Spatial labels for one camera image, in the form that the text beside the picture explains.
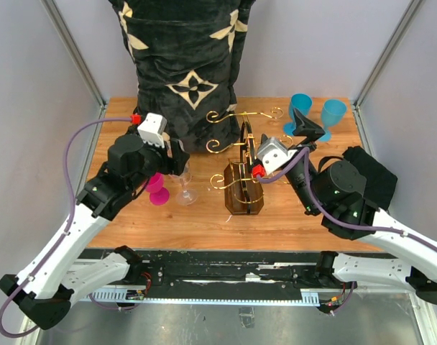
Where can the clear wine glass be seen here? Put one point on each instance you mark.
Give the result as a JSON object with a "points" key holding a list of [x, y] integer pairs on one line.
{"points": [[186, 196]]}

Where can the magenta plastic wine glass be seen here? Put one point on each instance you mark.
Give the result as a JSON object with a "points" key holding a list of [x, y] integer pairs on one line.
{"points": [[158, 193]]}

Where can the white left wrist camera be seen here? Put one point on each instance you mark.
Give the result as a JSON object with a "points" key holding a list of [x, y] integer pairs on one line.
{"points": [[150, 131]]}

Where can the blue plastic wine glass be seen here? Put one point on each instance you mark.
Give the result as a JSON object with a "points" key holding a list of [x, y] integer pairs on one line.
{"points": [[299, 102]]}

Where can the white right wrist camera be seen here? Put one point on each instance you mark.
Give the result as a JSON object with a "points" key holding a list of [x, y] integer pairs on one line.
{"points": [[272, 154]]}

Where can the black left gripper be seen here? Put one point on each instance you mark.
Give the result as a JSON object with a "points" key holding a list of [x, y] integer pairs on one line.
{"points": [[176, 164]]}

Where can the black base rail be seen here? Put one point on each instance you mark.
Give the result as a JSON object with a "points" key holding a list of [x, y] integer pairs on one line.
{"points": [[241, 276]]}

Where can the teal plastic wine glass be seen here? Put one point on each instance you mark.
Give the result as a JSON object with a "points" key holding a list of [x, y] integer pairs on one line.
{"points": [[332, 113]]}

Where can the black cloth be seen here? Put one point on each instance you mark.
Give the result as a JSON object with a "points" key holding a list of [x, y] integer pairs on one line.
{"points": [[381, 183]]}

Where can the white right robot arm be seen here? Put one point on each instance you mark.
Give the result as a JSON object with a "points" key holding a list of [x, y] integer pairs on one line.
{"points": [[338, 194]]}

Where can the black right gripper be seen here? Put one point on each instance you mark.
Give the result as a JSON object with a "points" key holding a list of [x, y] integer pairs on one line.
{"points": [[304, 127]]}

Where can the black patterned plush pillow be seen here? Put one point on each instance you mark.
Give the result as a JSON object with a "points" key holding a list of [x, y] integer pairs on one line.
{"points": [[187, 57]]}

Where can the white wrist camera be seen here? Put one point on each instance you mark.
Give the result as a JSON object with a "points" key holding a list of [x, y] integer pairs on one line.
{"points": [[272, 154], [150, 131]]}

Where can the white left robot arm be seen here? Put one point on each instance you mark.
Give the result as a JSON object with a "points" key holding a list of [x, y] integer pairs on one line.
{"points": [[45, 290]]}

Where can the gold wire wine glass rack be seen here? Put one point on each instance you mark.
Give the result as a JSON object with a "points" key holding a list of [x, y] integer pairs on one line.
{"points": [[243, 194]]}

